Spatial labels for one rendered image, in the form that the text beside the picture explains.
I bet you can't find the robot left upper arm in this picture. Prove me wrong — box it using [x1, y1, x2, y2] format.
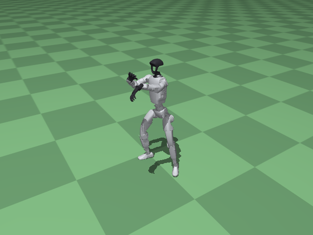
[154, 79, 168, 93]

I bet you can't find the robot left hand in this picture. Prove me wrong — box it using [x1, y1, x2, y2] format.
[130, 83, 143, 102]

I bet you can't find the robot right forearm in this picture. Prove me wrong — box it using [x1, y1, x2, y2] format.
[126, 79, 135, 86]

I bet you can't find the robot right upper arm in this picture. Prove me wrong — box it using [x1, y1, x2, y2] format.
[132, 74, 152, 89]

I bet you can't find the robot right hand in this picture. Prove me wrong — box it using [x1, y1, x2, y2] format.
[127, 72, 137, 83]

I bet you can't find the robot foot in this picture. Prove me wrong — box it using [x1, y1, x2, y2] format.
[172, 163, 179, 176]
[138, 152, 154, 160]

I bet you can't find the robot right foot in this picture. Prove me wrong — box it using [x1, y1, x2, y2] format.
[138, 152, 154, 160]

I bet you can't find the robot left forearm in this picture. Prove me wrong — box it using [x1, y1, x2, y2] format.
[138, 82, 161, 92]

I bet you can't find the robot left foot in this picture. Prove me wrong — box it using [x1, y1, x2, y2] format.
[172, 163, 179, 176]

